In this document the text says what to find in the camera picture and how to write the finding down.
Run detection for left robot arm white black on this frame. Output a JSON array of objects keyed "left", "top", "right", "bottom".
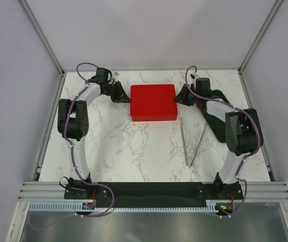
[{"left": 57, "top": 67, "right": 131, "bottom": 199}]

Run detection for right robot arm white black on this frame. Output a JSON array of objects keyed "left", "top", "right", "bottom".
[{"left": 173, "top": 74, "right": 263, "bottom": 199}]

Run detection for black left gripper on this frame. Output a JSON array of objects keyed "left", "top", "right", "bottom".
[{"left": 103, "top": 82, "right": 131, "bottom": 104}]

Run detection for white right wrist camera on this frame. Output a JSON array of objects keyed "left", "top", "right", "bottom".
[{"left": 190, "top": 72, "right": 200, "bottom": 79}]

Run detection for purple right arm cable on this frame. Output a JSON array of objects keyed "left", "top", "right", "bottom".
[{"left": 185, "top": 66, "right": 263, "bottom": 182}]

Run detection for red box lid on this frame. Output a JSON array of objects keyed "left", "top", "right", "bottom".
[{"left": 130, "top": 84, "right": 178, "bottom": 116}]

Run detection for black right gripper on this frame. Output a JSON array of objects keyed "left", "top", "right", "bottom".
[{"left": 172, "top": 84, "right": 200, "bottom": 107}]

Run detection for red chocolate box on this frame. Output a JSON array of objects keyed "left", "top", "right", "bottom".
[{"left": 131, "top": 113, "right": 178, "bottom": 122}]

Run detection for dark green tray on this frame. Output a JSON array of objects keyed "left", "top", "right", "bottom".
[{"left": 197, "top": 90, "right": 230, "bottom": 143}]

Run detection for metal tweezers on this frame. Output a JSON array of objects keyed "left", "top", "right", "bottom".
[{"left": 180, "top": 117, "right": 207, "bottom": 169}]

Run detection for white slotted cable duct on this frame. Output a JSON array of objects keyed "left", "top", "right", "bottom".
[{"left": 29, "top": 201, "right": 235, "bottom": 213}]

